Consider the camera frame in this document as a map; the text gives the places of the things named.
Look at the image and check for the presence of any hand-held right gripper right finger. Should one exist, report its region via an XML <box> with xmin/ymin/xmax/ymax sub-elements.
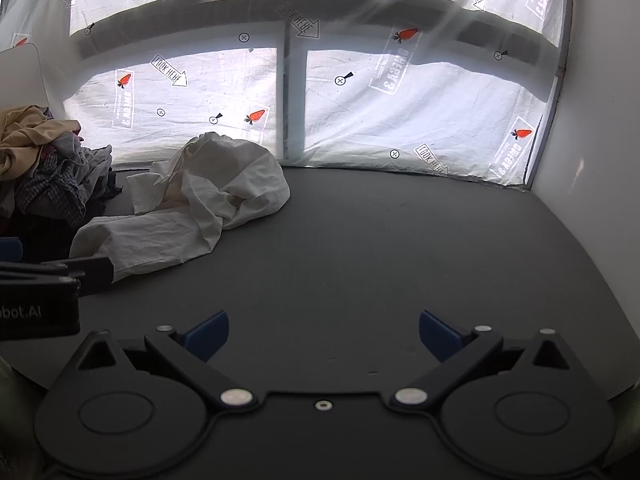
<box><xmin>388</xmin><ymin>310</ymin><xmax>572</xmax><ymax>414</ymax></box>

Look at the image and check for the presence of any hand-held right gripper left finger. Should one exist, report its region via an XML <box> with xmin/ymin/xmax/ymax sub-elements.
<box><xmin>70</xmin><ymin>310</ymin><xmax>259</xmax><ymax>414</ymax></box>

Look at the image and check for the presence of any white garment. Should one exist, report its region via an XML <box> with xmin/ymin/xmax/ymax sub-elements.
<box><xmin>70</xmin><ymin>131</ymin><xmax>292</xmax><ymax>285</ymax></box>

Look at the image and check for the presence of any pile of mixed clothes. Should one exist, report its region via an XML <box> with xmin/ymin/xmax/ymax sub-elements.
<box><xmin>0</xmin><ymin>105</ymin><xmax>123</xmax><ymax>256</ymax></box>

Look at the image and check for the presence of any printed white sheet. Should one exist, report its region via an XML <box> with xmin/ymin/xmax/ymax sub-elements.
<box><xmin>0</xmin><ymin>0</ymin><xmax>572</xmax><ymax>192</ymax></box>

